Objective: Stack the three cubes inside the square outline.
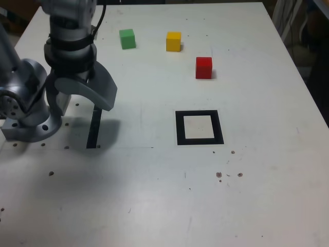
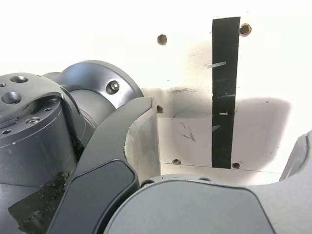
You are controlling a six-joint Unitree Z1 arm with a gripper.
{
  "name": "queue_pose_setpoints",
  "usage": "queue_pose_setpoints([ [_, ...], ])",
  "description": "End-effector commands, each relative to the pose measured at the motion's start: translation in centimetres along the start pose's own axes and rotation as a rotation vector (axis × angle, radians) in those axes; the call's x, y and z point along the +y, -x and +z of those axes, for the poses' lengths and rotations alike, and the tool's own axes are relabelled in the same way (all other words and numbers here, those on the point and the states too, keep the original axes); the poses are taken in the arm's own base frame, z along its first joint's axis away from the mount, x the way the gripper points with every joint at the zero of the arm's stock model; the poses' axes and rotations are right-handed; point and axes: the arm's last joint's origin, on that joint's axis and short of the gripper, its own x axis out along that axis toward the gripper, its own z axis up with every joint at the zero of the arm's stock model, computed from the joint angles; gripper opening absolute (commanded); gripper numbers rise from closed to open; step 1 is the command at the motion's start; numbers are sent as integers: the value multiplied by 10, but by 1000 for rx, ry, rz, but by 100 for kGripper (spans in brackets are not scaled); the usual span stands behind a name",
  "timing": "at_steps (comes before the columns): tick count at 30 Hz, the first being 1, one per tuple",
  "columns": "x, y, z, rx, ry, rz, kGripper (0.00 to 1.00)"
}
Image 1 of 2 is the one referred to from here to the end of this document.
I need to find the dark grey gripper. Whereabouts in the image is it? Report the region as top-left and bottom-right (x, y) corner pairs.
(45, 62), (118, 117)

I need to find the green cube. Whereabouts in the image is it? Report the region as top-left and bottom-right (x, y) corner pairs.
(119, 28), (136, 50)

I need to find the yellow cube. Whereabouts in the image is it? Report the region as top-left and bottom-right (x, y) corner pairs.
(166, 31), (182, 52)

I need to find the red cube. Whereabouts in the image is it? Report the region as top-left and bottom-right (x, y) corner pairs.
(195, 57), (213, 79)

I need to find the black tape square outline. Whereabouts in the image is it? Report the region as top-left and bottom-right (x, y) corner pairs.
(175, 110), (225, 146)

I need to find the black tape strip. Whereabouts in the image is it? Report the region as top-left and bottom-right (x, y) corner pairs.
(86, 105), (103, 149)

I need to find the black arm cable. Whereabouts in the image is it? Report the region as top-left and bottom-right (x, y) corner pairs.
(89, 0), (107, 39)

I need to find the white metal frame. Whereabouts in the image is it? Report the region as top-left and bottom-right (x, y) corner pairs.
(271, 0), (309, 45)

